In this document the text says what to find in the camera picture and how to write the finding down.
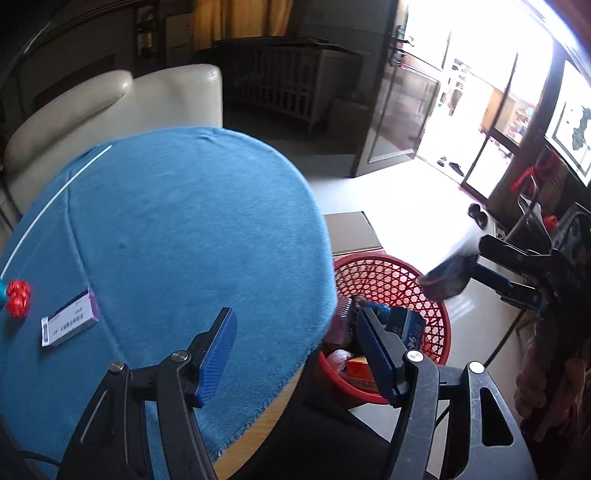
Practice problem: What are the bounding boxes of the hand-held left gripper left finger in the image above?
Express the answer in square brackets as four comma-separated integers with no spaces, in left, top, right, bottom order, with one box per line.
[55,307,238,480]

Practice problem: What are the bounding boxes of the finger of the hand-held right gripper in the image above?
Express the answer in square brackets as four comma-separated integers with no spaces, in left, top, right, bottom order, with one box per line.
[472,262,542,309]
[479,234,554,274]

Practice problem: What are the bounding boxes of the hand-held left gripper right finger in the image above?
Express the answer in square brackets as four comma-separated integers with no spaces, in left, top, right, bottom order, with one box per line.
[355,306,539,480]

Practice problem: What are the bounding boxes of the small orange box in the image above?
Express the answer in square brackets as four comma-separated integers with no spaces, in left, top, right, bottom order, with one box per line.
[344,357,382,385]

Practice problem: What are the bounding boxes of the small blue box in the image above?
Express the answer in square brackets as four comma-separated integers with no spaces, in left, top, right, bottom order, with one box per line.
[388,307,426,352]

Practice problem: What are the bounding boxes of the dark wrapper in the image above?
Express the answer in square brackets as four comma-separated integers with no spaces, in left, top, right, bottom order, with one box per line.
[416,251,479,299]

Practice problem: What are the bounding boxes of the red plastic mesh basket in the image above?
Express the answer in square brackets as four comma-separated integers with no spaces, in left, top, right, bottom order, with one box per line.
[316,253,451,406]

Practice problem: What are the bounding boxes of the person's right hand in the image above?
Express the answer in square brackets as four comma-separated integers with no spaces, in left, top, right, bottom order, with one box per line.
[514,318,591,437]

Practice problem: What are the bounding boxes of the pink round wrapper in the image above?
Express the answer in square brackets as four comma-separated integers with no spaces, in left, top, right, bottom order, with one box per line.
[325,349,356,373]

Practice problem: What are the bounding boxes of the dark plastic packet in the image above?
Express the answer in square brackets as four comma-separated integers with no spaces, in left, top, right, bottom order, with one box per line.
[323,298,366,354]

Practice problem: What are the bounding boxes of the red hanging ornament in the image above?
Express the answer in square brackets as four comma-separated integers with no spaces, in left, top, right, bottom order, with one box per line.
[510,150,560,195]

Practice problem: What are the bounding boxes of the round wooden table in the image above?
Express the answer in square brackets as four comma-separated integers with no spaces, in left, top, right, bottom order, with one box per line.
[213,364,306,480]

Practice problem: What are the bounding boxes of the blue plush table cloth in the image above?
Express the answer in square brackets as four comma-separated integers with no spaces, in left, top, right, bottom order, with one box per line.
[0,127,338,480]

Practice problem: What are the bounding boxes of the large cardboard box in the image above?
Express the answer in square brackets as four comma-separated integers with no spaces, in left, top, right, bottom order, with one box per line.
[323,211,387,257]

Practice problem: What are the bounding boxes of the white box with purple edge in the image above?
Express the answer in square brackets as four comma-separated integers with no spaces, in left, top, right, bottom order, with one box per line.
[41,287,101,348]

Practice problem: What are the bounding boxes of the brown wooden door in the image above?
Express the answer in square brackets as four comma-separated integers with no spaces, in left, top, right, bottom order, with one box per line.
[349,0,445,179]

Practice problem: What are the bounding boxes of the red knotted ball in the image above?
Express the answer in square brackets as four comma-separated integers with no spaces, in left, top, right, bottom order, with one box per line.
[6,279,33,319]

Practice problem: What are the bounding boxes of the thin white stick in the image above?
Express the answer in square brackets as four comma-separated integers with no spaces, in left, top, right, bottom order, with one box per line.
[0,144,113,278]

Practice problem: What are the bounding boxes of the beige leather sofa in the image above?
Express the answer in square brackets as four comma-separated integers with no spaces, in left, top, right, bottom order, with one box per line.
[4,64,224,216]

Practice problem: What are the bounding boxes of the wooden baby crib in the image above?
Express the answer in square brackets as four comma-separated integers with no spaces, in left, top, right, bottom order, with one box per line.
[210,39,366,136]

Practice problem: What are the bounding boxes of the yellow curtain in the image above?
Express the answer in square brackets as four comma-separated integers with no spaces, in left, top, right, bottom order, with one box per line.
[194,0,294,48]

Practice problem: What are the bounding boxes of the thin black cable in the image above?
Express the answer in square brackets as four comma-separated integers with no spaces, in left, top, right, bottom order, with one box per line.
[436,307,525,418]

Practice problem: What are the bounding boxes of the framed wall picture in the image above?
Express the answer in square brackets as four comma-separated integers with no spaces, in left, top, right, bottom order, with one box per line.
[545,60,591,186]

